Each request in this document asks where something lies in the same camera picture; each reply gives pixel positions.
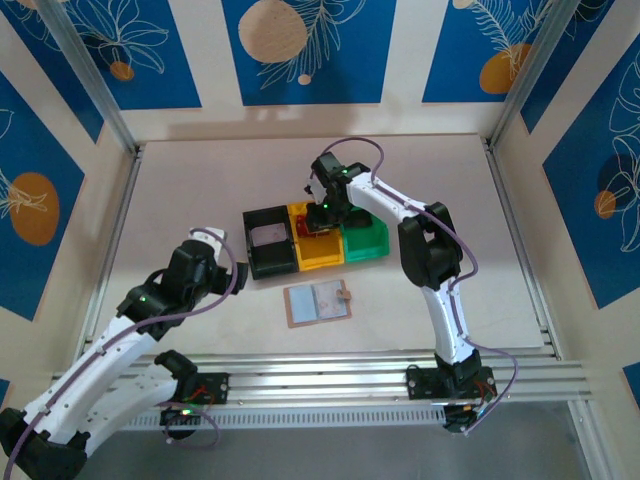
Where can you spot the aluminium table side rail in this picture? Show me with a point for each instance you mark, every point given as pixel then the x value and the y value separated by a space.
pixel 511 225
pixel 120 220

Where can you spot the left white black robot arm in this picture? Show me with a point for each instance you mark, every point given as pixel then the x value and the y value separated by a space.
pixel 100 365

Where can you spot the red VIP card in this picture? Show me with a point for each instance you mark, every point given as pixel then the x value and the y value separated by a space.
pixel 301 225

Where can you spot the black VIP card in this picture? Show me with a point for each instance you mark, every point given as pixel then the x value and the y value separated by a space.
pixel 362 220

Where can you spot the black storage bin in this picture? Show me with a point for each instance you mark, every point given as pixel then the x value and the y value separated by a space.
pixel 272 260

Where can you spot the green storage bin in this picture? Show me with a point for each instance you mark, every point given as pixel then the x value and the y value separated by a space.
pixel 367 247

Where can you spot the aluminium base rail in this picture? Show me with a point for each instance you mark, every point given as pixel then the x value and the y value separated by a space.
pixel 320 372

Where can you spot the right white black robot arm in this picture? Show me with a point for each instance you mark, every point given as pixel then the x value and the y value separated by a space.
pixel 440 320

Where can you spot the aluminium frame post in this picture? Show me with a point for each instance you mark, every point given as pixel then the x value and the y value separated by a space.
pixel 527 75
pixel 94 80

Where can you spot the black controller board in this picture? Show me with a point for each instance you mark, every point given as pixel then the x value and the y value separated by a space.
pixel 175 417
pixel 457 420

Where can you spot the blue floral wall panel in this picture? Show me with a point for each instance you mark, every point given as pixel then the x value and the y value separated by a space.
pixel 565 75
pixel 450 60
pixel 575 225
pixel 60 85
pixel 165 75
pixel 350 75
pixel 30 150

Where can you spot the white VIP card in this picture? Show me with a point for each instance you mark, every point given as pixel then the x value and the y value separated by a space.
pixel 330 302
pixel 269 235

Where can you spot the yellow storage bin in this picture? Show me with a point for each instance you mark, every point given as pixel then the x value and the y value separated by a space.
pixel 320 255

